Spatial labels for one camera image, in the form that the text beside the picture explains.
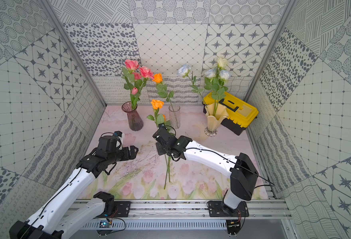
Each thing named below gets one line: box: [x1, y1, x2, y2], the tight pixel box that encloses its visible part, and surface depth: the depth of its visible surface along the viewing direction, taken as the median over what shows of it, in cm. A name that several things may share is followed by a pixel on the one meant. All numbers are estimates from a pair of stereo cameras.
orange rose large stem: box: [151, 73, 175, 112], surface depth 92 cm
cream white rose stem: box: [214, 56, 228, 117], surface depth 89 cm
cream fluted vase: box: [204, 102, 229, 137], surface depth 95 cm
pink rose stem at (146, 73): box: [138, 65, 155, 103], surface depth 78 cm
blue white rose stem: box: [203, 77, 220, 117], surface depth 92 cm
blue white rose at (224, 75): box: [211, 69, 232, 118], surface depth 88 cm
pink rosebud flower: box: [121, 59, 140, 104], surface depth 81 cm
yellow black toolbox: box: [202, 91, 259, 136], surface depth 96 cm
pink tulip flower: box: [130, 86, 139, 110], surface depth 92 cm
